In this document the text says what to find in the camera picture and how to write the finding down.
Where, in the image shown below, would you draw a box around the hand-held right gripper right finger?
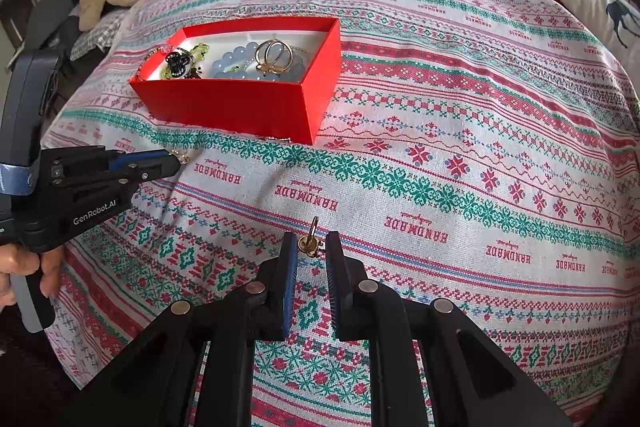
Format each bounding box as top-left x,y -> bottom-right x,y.
326,231 -> 571,427

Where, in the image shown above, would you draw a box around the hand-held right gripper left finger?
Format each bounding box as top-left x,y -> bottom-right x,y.
65,232 -> 300,427

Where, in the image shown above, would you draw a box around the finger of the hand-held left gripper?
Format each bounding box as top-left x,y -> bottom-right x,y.
124,155 -> 182,182
102,149 -> 168,172

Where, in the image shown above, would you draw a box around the gold earring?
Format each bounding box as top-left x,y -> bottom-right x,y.
298,217 -> 325,255

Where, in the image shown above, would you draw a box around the red cardboard box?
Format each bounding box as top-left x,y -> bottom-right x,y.
129,17 -> 342,145

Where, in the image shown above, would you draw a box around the black hair claw clip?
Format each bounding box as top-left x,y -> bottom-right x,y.
165,51 -> 193,72

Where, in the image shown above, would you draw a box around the green beaded bracelet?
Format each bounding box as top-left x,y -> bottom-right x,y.
159,41 -> 212,80

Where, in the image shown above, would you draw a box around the gold hoop earrings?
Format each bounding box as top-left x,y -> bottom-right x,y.
254,39 -> 294,76

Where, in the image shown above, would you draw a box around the person's left hand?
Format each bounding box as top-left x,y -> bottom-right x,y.
0,243 -> 64,314

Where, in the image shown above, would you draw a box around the checked bed sheet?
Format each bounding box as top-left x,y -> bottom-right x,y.
69,13 -> 127,61

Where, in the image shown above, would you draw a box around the dark chair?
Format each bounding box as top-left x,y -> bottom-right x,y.
20,0 -> 77,54

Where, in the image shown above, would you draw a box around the patterned knit-print blanket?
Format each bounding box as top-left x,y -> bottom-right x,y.
42,0 -> 631,427

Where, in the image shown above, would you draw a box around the white deer-print pillow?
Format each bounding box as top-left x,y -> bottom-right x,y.
555,0 -> 640,78

